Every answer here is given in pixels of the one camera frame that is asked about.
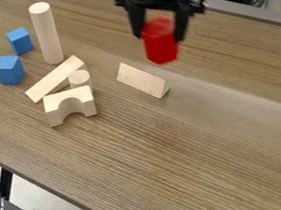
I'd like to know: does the red hexagon block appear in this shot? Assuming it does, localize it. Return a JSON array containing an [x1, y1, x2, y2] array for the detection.
[[139, 14, 184, 67]]

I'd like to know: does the wooden triangle block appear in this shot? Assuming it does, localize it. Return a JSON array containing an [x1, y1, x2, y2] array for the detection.
[[112, 54, 174, 106]]

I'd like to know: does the short wooden cylinder block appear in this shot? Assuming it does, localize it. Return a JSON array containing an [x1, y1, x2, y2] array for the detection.
[[65, 67, 96, 96]]

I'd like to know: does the long wooden cylinder block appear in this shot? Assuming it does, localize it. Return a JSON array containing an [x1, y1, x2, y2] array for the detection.
[[25, 0, 67, 69]]

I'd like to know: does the flat wooden plank block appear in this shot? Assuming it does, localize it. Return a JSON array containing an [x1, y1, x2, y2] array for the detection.
[[18, 53, 92, 106]]

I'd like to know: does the wooden arch block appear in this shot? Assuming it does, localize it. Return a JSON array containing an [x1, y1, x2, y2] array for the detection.
[[40, 83, 100, 129]]

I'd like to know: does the blue block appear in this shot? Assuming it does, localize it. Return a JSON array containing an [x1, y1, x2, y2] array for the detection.
[[0, 52, 29, 88], [3, 25, 37, 58]]

